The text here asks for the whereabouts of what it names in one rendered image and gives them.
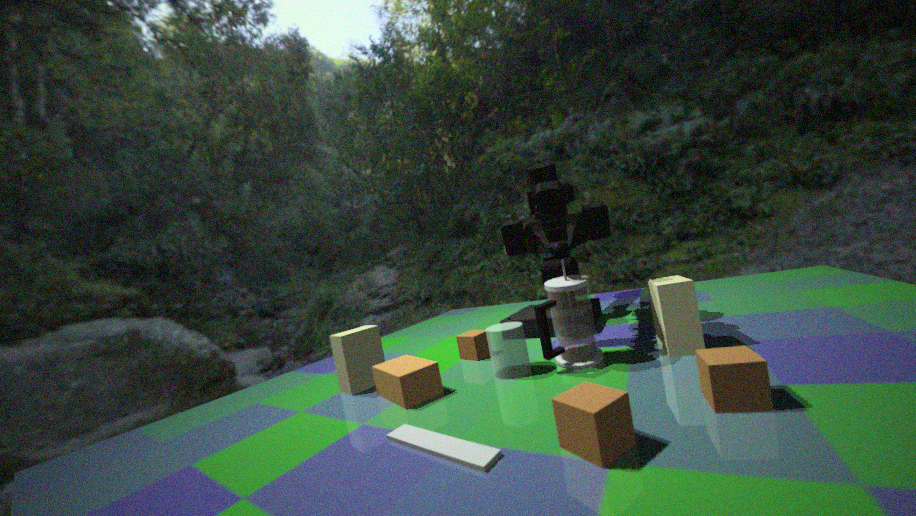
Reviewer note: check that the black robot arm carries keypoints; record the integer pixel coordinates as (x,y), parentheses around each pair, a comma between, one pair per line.
(547,193)

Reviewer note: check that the white flat bar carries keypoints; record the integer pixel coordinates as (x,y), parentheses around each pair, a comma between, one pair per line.
(476,456)

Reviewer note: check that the glass french press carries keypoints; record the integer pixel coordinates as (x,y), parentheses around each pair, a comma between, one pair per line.
(572,315)

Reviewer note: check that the translucent pale green cylinder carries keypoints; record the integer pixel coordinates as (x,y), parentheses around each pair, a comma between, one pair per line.
(508,350)

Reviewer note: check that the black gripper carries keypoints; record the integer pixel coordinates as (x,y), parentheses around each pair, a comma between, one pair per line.
(591,224)

